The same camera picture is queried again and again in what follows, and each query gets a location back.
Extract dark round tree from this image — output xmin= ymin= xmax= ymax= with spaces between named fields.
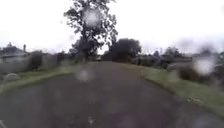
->
xmin=101 ymin=37 xmax=143 ymax=63

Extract tall leafy tree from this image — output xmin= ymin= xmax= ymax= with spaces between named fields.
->
xmin=63 ymin=0 xmax=119 ymax=63

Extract grey asphalt road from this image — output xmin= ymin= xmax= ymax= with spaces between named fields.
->
xmin=0 ymin=60 xmax=224 ymax=128

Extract low building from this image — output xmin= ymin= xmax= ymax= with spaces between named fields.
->
xmin=131 ymin=46 xmax=195 ymax=68

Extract dark bushes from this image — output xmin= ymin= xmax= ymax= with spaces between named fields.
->
xmin=177 ymin=62 xmax=224 ymax=85

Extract small dark bush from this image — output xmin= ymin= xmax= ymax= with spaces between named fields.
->
xmin=28 ymin=50 xmax=44 ymax=72

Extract wide grass verge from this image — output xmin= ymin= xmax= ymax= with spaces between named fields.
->
xmin=116 ymin=62 xmax=224 ymax=118

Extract narrow grass strip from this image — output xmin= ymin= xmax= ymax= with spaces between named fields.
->
xmin=0 ymin=64 xmax=82 ymax=95

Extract house with chimney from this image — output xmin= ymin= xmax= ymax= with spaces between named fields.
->
xmin=0 ymin=42 xmax=32 ymax=75

